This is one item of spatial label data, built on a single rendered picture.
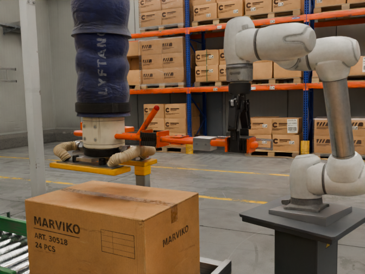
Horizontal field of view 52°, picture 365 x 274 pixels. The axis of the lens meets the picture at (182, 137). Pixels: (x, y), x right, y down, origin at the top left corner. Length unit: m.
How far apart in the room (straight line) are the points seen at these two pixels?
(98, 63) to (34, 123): 3.00
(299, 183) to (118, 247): 0.99
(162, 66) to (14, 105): 4.98
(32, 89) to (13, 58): 8.04
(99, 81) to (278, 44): 0.69
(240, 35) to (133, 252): 0.80
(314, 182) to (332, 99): 0.43
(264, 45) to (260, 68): 7.42
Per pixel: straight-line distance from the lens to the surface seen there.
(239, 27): 1.26
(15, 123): 12.35
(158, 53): 9.54
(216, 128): 10.26
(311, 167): 1.96
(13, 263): 2.18
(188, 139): 1.35
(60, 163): 1.60
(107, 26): 1.50
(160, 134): 1.41
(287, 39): 1.19
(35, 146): 4.45
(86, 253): 1.51
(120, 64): 1.52
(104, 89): 1.49
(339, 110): 1.80
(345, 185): 1.92
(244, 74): 1.25
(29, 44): 4.47
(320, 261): 2.03
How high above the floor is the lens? 1.35
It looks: 6 degrees down
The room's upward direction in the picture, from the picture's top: 1 degrees counter-clockwise
